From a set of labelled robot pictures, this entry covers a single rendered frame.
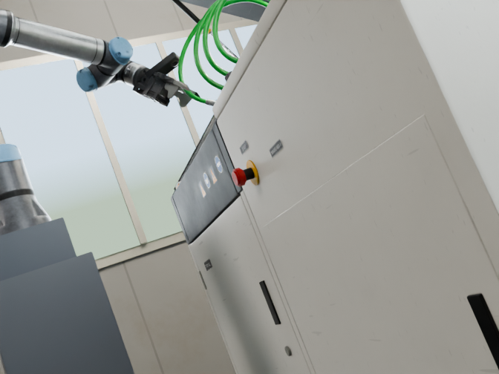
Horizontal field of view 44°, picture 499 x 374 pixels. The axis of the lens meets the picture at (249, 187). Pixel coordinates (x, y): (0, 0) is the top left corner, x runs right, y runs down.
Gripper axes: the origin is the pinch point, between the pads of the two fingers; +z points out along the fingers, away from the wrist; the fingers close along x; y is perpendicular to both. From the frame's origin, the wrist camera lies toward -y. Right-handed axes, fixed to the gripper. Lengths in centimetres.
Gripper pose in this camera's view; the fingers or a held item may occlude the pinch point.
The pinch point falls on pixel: (193, 90)
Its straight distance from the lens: 188.2
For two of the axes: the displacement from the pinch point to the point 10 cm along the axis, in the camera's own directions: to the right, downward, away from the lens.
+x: -4.0, -2.3, -8.9
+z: 8.1, 3.7, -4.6
